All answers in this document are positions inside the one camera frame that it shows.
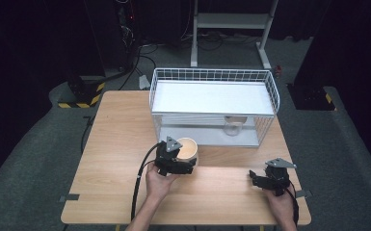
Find white metal stand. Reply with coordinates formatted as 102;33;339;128
190;0;279;70

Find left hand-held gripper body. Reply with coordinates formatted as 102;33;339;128
153;136;187;177

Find dark electronics rack with wires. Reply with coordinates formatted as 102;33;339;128
113;0;143;72

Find black cable bundle under stand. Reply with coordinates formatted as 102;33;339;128
198;31;262;52

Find black floor cable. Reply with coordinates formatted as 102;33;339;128
118;44;159;91

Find person's left hand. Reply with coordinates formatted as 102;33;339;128
145;163;181;204

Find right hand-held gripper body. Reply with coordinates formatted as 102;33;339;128
263;157;298;197

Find black cable beside table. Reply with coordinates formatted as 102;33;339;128
80;115;95;155

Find white cup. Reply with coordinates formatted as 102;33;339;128
174;137;200;167

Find person's right hand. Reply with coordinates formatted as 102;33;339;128
264;181;299;225

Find white power adapter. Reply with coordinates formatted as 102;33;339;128
138;74;151;90

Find black yellow striped base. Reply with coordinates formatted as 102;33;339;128
286;82;337;112
57;74;106;110

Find glass jar with white lid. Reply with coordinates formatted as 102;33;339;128
223;115;249;138

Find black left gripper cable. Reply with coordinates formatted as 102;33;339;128
130;141;162;222

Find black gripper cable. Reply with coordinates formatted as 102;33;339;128
284;181;301;226
130;141;162;222

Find white wire shelf rack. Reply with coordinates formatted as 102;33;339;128
148;66;281;149

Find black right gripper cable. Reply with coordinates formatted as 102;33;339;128
284;181;301;226

